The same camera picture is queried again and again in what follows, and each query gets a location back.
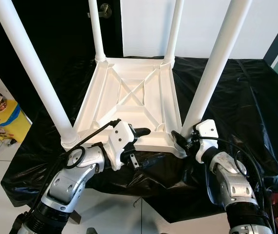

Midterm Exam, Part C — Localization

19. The brass door handle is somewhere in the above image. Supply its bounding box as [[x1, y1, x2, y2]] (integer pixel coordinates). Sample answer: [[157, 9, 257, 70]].
[[88, 3, 112, 19]]

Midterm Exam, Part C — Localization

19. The white plastic children table top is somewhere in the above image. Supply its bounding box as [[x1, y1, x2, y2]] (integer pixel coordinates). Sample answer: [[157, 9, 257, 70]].
[[61, 56, 187, 157]]

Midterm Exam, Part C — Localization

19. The black door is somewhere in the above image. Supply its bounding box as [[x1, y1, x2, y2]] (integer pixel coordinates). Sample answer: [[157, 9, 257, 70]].
[[0, 0, 122, 122]]

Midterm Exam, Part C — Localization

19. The black plastic table cover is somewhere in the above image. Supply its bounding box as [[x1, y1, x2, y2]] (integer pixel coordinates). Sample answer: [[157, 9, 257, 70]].
[[1, 56, 278, 222]]

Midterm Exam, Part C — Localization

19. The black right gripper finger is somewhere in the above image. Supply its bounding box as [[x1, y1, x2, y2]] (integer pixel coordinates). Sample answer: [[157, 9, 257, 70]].
[[171, 130, 189, 149]]

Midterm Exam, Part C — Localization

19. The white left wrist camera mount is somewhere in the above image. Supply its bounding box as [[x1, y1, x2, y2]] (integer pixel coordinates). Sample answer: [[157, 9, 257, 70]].
[[108, 120, 138, 171]]

